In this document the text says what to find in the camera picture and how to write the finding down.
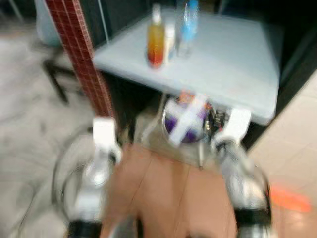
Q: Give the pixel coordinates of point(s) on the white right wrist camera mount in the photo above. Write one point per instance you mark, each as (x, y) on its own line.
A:
(237, 124)

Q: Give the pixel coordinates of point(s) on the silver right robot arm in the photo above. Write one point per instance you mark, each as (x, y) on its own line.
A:
(245, 183)

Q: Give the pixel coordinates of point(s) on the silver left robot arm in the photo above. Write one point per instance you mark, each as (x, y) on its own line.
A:
(91, 191)

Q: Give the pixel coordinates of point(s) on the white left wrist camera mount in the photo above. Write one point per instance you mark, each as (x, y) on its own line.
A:
(105, 133)

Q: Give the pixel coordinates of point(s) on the orange juice bottle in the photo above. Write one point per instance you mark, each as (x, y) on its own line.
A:
(155, 44)

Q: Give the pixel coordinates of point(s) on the small white bottle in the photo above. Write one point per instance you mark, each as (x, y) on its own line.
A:
(170, 44)

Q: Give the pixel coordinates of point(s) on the light blue plastic bucket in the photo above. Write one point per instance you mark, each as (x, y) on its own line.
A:
(47, 25)

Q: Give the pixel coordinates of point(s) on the red tiled column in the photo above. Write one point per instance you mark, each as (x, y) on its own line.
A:
(81, 54)

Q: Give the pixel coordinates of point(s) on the white square table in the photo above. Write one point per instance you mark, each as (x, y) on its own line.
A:
(223, 64)

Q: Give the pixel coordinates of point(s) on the clear water bottle, blue label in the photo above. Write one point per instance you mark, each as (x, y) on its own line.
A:
(188, 27)

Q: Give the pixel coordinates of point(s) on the round purple container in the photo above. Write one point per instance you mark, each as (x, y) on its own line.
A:
(185, 119)

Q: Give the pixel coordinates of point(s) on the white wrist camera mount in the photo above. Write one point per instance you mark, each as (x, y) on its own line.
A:
(237, 124)
(105, 133)

